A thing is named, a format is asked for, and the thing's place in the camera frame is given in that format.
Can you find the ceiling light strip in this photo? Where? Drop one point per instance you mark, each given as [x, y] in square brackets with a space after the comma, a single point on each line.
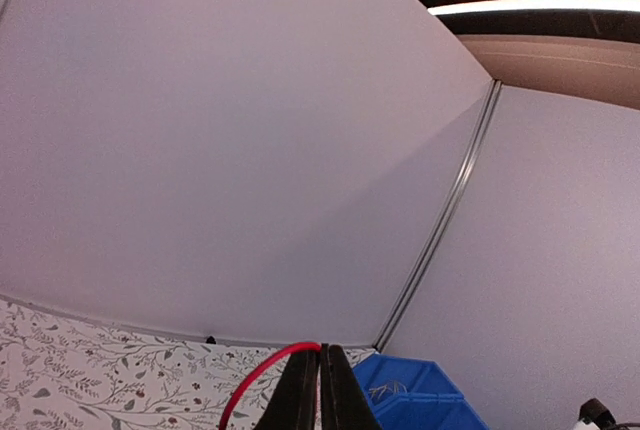
[490, 6]

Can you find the floral table mat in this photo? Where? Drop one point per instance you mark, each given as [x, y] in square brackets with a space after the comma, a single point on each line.
[58, 373]

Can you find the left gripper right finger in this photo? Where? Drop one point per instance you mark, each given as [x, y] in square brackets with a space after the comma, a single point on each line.
[343, 403]

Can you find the right aluminium frame post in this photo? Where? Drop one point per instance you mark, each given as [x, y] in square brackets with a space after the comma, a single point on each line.
[453, 198]

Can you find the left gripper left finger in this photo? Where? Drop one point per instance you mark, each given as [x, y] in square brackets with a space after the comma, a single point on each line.
[293, 404]

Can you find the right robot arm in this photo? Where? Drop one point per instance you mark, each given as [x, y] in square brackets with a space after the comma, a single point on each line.
[593, 414]

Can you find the blue three-compartment bin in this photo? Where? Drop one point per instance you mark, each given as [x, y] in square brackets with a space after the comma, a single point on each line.
[408, 394]

